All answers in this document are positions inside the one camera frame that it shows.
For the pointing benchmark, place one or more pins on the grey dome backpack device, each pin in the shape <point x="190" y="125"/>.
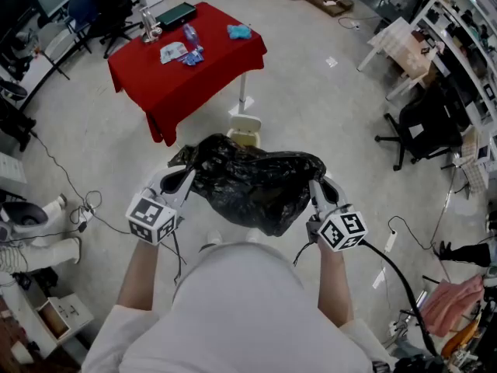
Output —
<point x="25" y="214"/>

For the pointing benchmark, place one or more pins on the black flat box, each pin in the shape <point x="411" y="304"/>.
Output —
<point x="176" y="14"/>

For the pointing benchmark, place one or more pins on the white paper scrap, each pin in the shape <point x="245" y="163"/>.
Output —
<point x="331" y="62"/>

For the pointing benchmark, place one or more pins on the white lidded trash bin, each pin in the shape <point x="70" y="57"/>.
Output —
<point x="245" y="124"/>

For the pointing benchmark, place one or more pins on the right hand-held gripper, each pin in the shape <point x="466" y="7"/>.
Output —
<point x="343" y="231"/>

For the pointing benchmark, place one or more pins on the blue chair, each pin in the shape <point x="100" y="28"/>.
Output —
<point x="80" y="12"/>

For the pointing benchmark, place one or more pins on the white table with beige cloth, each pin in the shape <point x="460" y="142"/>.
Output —
<point x="400" y="45"/>

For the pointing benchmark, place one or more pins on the blue plastic packet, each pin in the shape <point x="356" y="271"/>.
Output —
<point x="193" y="58"/>

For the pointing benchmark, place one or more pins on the person's right forearm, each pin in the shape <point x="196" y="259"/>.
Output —
<point x="336" y="286"/>

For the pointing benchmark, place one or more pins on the white power strip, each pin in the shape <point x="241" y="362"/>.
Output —
<point x="329" y="3"/>
<point x="87" y="215"/>
<point x="390" y="241"/>

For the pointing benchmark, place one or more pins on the person's white shoe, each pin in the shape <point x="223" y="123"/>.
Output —
<point x="252" y="235"/>
<point x="214" y="236"/>

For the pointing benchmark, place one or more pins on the red cloth covered table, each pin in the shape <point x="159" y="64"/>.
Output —
<point x="186" y="80"/>

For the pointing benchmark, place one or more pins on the person's left forearm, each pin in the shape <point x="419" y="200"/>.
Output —
<point x="137" y="278"/>

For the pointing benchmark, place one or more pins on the white drawer unit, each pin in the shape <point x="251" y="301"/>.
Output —
<point x="11" y="169"/>

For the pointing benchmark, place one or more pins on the pale tissue packet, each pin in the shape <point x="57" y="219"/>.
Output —
<point x="172" y="52"/>

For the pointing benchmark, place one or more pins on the white cardboard box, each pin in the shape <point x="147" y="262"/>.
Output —
<point x="74" y="313"/>

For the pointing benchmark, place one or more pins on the clear plastic bottle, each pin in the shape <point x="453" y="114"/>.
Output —
<point x="192" y="35"/>

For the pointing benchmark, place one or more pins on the black garbage bag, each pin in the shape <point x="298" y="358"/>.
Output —
<point x="248" y="185"/>

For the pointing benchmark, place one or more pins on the white shelf unit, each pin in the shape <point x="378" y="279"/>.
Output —
<point x="466" y="25"/>

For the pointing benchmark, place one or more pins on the pink cloth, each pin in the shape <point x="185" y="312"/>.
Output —
<point x="450" y="305"/>

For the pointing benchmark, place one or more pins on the black equipment stand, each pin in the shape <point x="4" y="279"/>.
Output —
<point x="15" y="119"/>

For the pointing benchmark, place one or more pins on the blue crumpled cloth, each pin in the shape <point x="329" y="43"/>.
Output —
<point x="238" y="32"/>

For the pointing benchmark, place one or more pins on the black office chair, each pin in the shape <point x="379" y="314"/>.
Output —
<point x="112" y="2"/>
<point x="427" y="126"/>

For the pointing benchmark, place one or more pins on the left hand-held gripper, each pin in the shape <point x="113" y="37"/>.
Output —
<point x="149" y="218"/>

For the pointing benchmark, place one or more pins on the person's white shirt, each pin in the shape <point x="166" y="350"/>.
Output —
<point x="240" y="313"/>

